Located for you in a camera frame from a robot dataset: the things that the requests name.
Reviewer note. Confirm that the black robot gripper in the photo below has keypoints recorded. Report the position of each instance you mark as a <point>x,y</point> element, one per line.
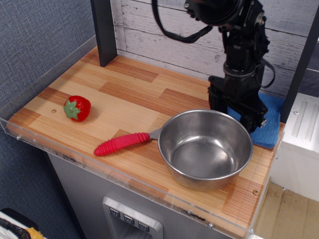
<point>240,94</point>

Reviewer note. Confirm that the blue cloth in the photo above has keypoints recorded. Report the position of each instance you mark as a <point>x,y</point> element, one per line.
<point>267,136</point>

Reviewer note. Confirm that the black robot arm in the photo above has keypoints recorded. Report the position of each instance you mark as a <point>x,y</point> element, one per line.
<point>242,25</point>

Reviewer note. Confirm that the white side shelf unit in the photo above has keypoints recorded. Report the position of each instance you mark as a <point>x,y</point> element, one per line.
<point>296,165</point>

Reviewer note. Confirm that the clear acrylic edge guard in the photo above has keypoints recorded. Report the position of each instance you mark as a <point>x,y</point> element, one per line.
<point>129,96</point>

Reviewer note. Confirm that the silver dispenser button panel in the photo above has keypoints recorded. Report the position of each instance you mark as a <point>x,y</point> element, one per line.
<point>127,223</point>

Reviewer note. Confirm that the red toy strawberry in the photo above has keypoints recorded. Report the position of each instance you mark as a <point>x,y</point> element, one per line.
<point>77,108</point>

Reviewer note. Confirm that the grey toy fridge cabinet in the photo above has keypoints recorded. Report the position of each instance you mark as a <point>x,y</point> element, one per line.
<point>85,190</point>

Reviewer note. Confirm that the yellow object at corner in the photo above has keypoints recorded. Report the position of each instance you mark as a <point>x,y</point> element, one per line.
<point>34,234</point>

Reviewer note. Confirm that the steel pot with red handle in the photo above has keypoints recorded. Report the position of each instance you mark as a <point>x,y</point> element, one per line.
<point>203,149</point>

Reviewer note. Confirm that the dark right upright post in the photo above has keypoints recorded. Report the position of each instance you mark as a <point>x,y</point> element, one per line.
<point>301,68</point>

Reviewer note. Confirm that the dark upright post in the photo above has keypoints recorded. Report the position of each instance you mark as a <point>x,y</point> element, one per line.
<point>104,30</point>
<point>301,68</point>

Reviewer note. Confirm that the dark left upright post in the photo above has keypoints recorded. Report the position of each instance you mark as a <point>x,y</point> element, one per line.
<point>104,30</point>

